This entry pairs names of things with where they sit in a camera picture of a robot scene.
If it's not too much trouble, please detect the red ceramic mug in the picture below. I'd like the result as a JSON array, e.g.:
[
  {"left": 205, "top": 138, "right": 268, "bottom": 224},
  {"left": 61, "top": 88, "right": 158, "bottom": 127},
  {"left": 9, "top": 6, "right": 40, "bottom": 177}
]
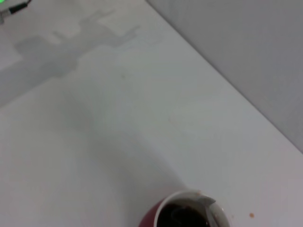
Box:
[{"left": 137, "top": 189, "right": 232, "bottom": 227}]

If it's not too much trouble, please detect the dark coffee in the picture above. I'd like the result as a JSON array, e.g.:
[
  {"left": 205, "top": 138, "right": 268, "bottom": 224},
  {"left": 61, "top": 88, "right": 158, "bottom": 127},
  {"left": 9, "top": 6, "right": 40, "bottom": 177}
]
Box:
[{"left": 156, "top": 202, "right": 210, "bottom": 227}]

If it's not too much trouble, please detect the black cable plug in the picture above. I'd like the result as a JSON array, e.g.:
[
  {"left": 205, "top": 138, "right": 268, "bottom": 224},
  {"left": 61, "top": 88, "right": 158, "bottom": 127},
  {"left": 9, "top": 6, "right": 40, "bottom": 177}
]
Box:
[{"left": 8, "top": 0, "right": 33, "bottom": 15}]

